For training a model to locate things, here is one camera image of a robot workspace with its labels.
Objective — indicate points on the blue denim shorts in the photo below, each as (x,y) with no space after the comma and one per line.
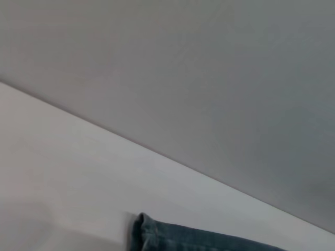
(183,238)

